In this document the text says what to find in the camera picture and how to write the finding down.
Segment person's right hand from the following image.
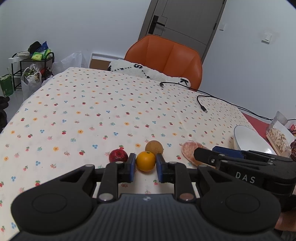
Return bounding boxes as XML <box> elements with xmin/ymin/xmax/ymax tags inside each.
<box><xmin>275</xmin><ymin>211</ymin><xmax>296</xmax><ymax>232</ymax></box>

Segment white light switch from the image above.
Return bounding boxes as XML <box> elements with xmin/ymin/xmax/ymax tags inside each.
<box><xmin>261</xmin><ymin>32</ymin><xmax>273</xmax><ymax>44</ymax></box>

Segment patterned tissue pack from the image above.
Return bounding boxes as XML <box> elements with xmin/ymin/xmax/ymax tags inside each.
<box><xmin>266</xmin><ymin>111</ymin><xmax>295</xmax><ymax>158</ymax></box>

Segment floral tablecloth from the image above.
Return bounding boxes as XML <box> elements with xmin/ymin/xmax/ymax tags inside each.
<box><xmin>1</xmin><ymin>67</ymin><xmax>251</xmax><ymax>240</ymax></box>

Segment brown longan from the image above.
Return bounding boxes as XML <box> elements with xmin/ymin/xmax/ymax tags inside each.
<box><xmin>145</xmin><ymin>140</ymin><xmax>164</xmax><ymax>156</ymax></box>

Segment small orange kumquat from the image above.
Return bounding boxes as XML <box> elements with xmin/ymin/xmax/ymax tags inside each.
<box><xmin>136</xmin><ymin>151</ymin><xmax>156</xmax><ymax>172</ymax></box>

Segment white plastic bag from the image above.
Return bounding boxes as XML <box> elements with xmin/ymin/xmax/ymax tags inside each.
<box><xmin>52</xmin><ymin>51</ymin><xmax>88</xmax><ymax>75</ymax></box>

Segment black door handle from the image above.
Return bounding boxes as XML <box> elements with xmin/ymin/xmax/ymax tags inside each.
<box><xmin>148</xmin><ymin>15</ymin><xmax>165</xmax><ymax>35</ymax></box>

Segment grey door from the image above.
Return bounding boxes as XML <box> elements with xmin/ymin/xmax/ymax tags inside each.
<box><xmin>138</xmin><ymin>0</ymin><xmax>227</xmax><ymax>60</ymax></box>

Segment white blue-rimmed plate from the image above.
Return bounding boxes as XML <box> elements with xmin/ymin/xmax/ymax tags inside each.
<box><xmin>234</xmin><ymin>126</ymin><xmax>276</xmax><ymax>155</ymax></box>

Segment black shoes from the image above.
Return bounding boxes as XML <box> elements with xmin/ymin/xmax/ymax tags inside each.
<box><xmin>0</xmin><ymin>96</ymin><xmax>10</xmax><ymax>132</ymax></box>

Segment orange leather chair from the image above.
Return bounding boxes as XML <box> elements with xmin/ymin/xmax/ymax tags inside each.
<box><xmin>125</xmin><ymin>35</ymin><xmax>203</xmax><ymax>89</ymax></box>

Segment red orange table mat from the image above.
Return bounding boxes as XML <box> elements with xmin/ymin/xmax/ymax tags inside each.
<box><xmin>243</xmin><ymin>113</ymin><xmax>269</xmax><ymax>141</ymax></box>

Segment green paper bag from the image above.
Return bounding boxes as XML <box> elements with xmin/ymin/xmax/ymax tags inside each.
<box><xmin>0</xmin><ymin>74</ymin><xmax>14</xmax><ymax>97</ymax></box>

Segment white fluffy cushion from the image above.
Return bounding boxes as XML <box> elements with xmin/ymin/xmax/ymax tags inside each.
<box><xmin>107</xmin><ymin>59</ymin><xmax>191</xmax><ymax>87</ymax></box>

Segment black USB cable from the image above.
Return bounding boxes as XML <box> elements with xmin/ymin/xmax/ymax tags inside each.
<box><xmin>159</xmin><ymin>81</ymin><xmax>278</xmax><ymax>122</ymax></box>

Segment peeled pomelo segment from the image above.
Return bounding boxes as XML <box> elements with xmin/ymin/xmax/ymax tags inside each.
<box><xmin>182</xmin><ymin>140</ymin><xmax>208</xmax><ymax>167</ymax></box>

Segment red plum back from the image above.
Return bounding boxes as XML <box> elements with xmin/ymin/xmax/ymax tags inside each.
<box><xmin>109</xmin><ymin>149</ymin><xmax>128</xmax><ymax>163</ymax></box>

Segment black metal shelf rack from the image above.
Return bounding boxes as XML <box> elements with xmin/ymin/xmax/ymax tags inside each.
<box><xmin>9</xmin><ymin>52</ymin><xmax>55</xmax><ymax>90</ymax></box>

